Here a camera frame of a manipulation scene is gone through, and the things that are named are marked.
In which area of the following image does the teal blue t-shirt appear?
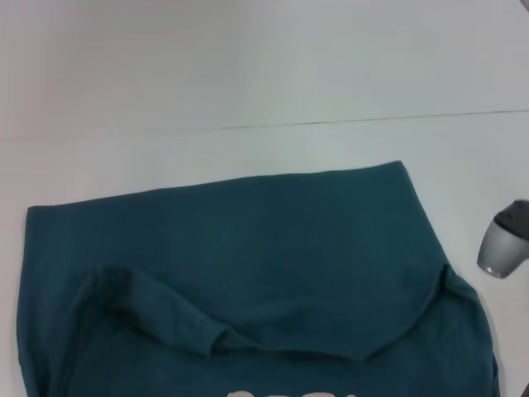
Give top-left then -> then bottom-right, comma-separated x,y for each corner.
15,160 -> 499,397

